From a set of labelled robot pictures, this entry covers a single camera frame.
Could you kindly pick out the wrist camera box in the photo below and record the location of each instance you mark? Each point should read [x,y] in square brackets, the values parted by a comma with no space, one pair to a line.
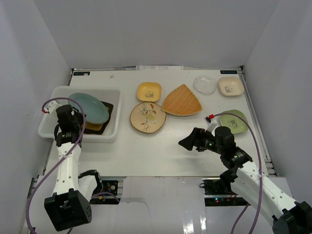
[51,107]
[211,123]

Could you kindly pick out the woven bamboo triangular tray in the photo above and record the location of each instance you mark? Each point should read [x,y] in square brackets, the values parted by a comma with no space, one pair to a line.
[182,102]

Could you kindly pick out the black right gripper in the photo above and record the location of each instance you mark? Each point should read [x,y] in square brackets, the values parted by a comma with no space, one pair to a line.
[199,134]

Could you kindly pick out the blue-grey round plate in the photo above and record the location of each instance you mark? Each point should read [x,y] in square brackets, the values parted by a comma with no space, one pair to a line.
[95,111]

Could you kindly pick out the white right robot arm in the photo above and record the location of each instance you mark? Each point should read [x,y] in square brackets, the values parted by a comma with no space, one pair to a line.
[243,177]

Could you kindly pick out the green square panda dish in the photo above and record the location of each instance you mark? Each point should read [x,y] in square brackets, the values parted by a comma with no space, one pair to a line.
[235,121]

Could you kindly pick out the black square amber plate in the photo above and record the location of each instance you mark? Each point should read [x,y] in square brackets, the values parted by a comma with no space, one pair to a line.
[98,129]

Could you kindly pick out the yellow square panda dish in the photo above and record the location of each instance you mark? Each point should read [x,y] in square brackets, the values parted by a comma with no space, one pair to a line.
[149,92]

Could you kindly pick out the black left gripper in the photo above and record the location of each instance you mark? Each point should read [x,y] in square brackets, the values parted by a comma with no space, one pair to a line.
[79,118]

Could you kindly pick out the cream square panda dish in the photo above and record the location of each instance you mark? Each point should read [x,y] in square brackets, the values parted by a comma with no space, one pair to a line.
[230,86]

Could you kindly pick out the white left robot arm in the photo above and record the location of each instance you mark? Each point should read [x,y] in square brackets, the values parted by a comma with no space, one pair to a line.
[69,205]

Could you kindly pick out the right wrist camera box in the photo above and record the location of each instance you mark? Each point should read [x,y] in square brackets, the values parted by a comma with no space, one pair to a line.
[211,123]

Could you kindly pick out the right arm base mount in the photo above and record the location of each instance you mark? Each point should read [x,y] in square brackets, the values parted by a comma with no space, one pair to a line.
[215,195]

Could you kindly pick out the beige bird pattern plate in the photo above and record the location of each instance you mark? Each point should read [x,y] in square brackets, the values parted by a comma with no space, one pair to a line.
[147,117]

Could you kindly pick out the white plastic bin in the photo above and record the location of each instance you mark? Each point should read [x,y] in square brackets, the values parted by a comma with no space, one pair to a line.
[110,95]

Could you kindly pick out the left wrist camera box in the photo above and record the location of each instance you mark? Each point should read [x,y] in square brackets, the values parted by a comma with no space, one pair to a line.
[51,107]

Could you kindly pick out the papers at table back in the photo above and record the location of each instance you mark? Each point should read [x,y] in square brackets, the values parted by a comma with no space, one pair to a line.
[158,67]

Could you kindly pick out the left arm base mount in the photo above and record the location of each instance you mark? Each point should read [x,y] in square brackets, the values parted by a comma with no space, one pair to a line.
[109,186]

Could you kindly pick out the clear glass small dish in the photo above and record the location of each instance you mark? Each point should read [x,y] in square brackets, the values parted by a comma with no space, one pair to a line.
[205,84]

